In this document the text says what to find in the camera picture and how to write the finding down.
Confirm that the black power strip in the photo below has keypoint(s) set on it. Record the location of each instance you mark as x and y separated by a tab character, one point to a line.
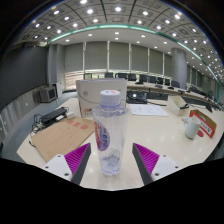
53	115

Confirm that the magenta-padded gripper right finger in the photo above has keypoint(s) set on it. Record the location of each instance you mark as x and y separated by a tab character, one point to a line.
146	159

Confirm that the small open beige cardboard box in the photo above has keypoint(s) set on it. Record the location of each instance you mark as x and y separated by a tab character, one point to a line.
174	106

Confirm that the open brown box red side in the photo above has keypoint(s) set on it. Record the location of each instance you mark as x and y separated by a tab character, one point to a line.
207	125

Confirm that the row of black office chairs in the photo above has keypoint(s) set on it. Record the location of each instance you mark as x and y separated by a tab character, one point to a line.
143	77

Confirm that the white power adapter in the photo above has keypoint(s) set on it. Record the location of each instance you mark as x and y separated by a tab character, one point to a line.
70	115

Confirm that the black desk microphone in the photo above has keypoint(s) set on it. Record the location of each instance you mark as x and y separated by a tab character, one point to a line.
209	108

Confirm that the group of ceiling lights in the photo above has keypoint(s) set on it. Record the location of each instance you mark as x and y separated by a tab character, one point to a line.
118	9

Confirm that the clear plastic water bottle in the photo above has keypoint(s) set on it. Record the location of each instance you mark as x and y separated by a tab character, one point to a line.
110	133

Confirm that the grey CRT monitor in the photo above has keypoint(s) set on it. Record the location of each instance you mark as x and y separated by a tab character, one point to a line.
48	94

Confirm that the white paper sheet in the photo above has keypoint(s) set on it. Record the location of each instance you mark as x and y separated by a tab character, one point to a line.
148	110

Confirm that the long curved conference desk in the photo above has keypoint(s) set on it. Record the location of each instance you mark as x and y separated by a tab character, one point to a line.
160	89

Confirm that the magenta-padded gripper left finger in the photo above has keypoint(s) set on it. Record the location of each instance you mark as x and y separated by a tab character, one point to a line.
76	160

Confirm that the large white printed carton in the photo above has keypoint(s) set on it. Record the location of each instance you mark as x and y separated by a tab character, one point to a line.
87	96

